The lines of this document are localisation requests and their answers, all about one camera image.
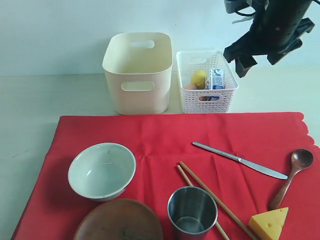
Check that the blue white milk carton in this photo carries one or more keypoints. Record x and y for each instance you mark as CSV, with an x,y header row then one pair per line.
x,y
215,79

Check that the stainless steel table knife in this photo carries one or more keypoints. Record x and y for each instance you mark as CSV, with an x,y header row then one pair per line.
x,y
259,168

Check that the cream plastic storage bin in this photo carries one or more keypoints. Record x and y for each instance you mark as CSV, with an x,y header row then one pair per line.
x,y
138,69

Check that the white perforated plastic basket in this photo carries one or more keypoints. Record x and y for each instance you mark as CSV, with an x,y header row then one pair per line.
x,y
217,100

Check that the red tablecloth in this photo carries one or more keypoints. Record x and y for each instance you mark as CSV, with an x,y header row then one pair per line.
x,y
159,142

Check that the yellow lemon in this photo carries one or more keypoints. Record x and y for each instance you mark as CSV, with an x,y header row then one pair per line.
x,y
199,79

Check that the white ceramic bowl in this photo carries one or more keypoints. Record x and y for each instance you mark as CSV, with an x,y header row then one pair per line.
x,y
102,172

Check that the stainless steel cup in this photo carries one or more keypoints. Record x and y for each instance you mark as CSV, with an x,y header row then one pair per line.
x,y
192,212

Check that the red sausage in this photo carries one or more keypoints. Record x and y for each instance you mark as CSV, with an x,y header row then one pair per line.
x,y
203,98

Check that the upper wooden chopstick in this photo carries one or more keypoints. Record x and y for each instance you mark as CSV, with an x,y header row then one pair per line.
x,y
220,203

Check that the yellow cheese wedge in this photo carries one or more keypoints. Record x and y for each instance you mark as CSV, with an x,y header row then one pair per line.
x,y
268,225

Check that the brown egg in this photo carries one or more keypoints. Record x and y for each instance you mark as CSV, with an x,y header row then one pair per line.
x,y
191,87

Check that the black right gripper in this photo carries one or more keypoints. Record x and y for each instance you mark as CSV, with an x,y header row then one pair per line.
x,y
275,32

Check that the brown wooden plate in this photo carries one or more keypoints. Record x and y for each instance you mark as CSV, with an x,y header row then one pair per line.
x,y
120,219

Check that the brown wooden spoon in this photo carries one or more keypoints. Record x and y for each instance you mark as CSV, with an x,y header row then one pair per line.
x,y
301,159

